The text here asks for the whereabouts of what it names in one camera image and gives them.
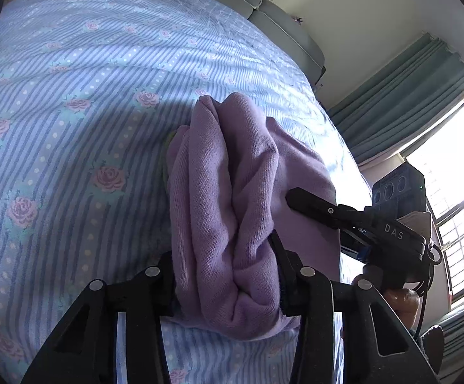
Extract purple sweatshirt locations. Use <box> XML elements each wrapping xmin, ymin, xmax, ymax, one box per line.
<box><xmin>166</xmin><ymin>93</ymin><xmax>340</xmax><ymax>341</ymax></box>

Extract person's right hand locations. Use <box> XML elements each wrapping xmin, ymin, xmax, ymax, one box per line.
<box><xmin>383</xmin><ymin>289</ymin><xmax>420</xmax><ymax>329</ymax></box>

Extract window with metal bars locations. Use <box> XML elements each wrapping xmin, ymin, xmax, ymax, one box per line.
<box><xmin>400</xmin><ymin>103</ymin><xmax>464</xmax><ymax>300</ymax></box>

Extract teal curtain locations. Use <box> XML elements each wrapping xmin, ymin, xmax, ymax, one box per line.
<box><xmin>329</xmin><ymin>33</ymin><xmax>464</xmax><ymax>164</ymax></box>

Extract blue floral bed sheet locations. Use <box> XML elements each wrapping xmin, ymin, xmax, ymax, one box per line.
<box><xmin>0</xmin><ymin>0</ymin><xmax>371</xmax><ymax>383</ymax></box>

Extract grey padded headboard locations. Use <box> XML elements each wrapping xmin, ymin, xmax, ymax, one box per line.
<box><xmin>216</xmin><ymin>0</ymin><xmax>326</xmax><ymax>88</ymax></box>

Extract black camera box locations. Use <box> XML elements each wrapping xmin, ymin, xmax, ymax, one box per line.
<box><xmin>372</xmin><ymin>161</ymin><xmax>427</xmax><ymax>219</ymax></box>

